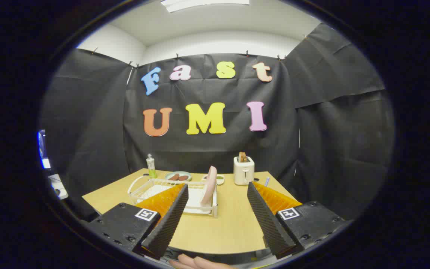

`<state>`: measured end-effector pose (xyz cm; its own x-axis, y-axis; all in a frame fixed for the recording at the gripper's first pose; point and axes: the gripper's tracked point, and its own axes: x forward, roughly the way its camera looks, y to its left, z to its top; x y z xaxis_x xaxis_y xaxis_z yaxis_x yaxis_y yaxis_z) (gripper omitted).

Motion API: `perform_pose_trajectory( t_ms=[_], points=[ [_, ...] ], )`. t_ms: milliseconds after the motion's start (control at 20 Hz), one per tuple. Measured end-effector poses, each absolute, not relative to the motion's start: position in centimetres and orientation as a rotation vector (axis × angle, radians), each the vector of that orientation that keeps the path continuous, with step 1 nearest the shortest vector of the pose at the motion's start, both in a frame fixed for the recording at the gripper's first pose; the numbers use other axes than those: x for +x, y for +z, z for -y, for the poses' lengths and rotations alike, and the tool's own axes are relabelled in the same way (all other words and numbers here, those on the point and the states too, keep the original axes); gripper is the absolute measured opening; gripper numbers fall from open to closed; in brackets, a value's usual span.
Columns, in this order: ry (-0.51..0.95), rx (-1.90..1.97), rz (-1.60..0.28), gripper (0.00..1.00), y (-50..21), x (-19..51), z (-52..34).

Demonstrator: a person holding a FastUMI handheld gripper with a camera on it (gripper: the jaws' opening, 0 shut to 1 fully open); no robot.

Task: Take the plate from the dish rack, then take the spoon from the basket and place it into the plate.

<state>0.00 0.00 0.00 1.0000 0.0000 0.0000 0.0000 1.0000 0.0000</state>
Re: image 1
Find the white toaster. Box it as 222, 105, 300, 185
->
233, 156, 255, 186

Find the blue lit screen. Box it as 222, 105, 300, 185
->
38, 130, 51, 169

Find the light green plate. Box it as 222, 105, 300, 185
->
165, 171, 192, 182

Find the white wire dish rack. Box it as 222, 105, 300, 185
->
127, 176, 218, 218

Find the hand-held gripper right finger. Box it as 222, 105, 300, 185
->
247, 182, 350, 259

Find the white device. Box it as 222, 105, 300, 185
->
48, 174, 69, 200

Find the white divided bean tray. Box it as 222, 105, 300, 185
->
201, 174, 225, 186

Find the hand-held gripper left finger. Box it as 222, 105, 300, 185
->
86, 183, 189, 260

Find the ceiling light panel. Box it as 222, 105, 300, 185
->
161, 0, 250, 13

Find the pink plate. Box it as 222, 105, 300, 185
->
200, 166, 218, 207

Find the green clear bottle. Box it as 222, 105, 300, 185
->
146, 154, 158, 179

